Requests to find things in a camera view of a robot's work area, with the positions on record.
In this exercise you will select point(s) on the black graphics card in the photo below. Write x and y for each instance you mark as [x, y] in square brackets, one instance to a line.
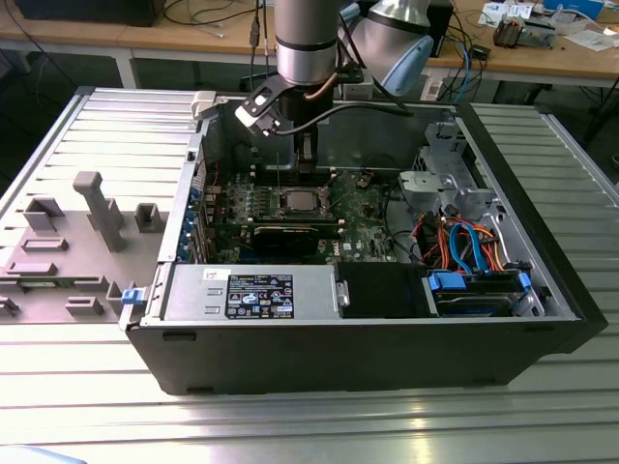
[285, 239]

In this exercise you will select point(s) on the grey metal drive cage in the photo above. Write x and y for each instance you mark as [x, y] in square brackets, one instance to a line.
[435, 186]

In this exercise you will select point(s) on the grey parts rack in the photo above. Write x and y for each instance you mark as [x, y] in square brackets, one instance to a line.
[72, 251]

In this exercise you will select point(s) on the black PC case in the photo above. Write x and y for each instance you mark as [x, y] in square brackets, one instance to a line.
[338, 357]

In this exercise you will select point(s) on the CPU socket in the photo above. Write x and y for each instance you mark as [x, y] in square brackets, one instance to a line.
[321, 203]

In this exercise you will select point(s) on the grey power supply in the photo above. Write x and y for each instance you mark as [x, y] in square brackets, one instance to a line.
[193, 290]

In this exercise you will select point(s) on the black case fan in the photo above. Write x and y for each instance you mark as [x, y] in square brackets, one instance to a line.
[244, 155]

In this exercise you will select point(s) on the beige case latch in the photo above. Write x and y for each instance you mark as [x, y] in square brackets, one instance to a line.
[203, 104]

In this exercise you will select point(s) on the green motherboard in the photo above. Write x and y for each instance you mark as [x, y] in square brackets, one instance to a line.
[367, 227]

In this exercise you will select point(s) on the black power connector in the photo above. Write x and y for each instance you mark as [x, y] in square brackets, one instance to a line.
[452, 211]

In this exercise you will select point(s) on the copper heatsink cooler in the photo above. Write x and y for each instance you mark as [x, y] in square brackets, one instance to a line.
[508, 34]

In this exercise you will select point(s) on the silver CPU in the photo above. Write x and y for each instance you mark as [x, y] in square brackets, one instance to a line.
[300, 200]

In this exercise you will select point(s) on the hard disk in blue carrier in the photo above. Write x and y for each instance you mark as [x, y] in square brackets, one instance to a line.
[474, 302]

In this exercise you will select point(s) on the black plastic shroud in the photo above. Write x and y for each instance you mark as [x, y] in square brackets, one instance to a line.
[377, 290]

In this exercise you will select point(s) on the blue case latch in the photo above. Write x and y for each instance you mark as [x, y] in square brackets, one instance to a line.
[133, 297]

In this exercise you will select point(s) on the RAM stick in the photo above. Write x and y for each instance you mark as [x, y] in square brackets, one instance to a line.
[38, 285]
[295, 220]

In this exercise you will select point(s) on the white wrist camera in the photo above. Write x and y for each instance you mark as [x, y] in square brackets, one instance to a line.
[254, 108]

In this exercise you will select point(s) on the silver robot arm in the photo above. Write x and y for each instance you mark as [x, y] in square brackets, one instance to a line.
[304, 29]

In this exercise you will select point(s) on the black tower on desk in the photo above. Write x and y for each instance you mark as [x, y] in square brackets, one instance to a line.
[441, 29]

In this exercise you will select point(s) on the blue cardboard box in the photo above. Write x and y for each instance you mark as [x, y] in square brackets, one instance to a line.
[575, 6]

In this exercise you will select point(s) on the white papers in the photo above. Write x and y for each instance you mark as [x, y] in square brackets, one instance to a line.
[503, 9]

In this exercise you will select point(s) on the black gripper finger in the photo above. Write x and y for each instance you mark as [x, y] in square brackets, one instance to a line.
[306, 157]

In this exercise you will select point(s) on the wooden desk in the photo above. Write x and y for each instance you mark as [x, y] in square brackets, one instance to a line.
[532, 63]
[193, 41]

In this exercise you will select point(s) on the black computer box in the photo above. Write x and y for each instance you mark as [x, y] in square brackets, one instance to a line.
[87, 12]

